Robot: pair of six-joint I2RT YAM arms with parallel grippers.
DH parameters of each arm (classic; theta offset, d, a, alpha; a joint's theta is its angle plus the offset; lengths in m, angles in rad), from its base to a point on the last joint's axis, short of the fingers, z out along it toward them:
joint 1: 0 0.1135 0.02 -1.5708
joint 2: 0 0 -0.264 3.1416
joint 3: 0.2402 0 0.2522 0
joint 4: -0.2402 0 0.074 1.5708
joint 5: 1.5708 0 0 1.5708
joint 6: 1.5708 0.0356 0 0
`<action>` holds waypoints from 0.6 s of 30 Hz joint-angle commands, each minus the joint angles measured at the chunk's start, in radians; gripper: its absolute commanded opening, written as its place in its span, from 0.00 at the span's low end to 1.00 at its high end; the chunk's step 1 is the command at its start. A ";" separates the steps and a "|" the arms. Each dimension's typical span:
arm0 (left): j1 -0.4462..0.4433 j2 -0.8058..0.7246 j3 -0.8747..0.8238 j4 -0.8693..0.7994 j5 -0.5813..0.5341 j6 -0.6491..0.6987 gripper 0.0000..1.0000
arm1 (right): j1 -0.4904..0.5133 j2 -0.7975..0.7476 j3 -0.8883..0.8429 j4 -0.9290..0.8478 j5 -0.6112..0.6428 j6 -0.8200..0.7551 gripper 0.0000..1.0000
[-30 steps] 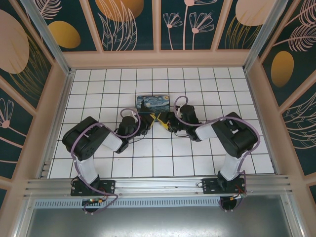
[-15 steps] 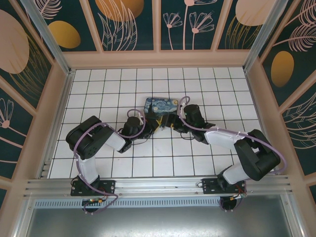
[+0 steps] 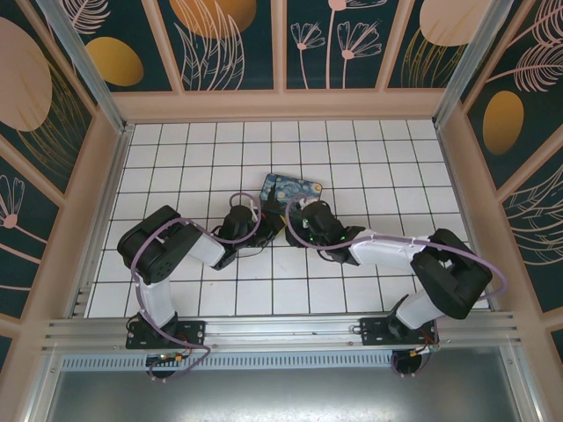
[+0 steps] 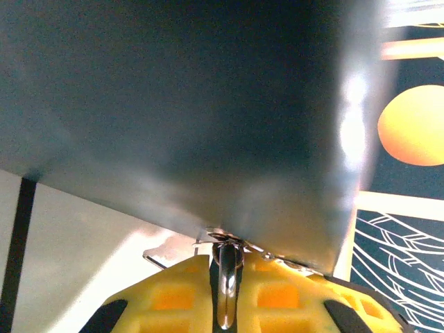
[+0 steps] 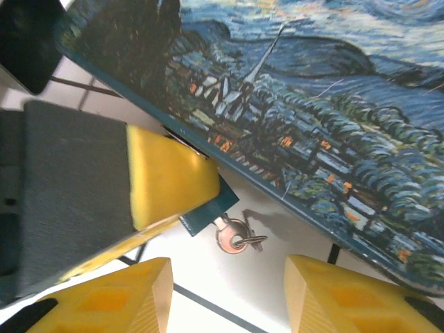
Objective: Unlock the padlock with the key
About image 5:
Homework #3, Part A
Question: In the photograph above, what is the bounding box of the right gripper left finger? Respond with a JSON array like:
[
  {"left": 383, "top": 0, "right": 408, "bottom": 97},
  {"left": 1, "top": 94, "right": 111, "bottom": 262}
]
[{"left": 0, "top": 256, "right": 174, "bottom": 333}]

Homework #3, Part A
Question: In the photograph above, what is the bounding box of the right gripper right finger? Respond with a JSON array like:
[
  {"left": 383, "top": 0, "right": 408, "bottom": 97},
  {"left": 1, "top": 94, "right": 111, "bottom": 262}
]
[{"left": 284, "top": 254, "right": 444, "bottom": 333}]

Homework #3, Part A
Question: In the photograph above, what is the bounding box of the starry night tin box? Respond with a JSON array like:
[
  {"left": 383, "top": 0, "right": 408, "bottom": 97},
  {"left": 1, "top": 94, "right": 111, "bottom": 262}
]
[{"left": 55, "top": 0, "right": 444, "bottom": 300}]

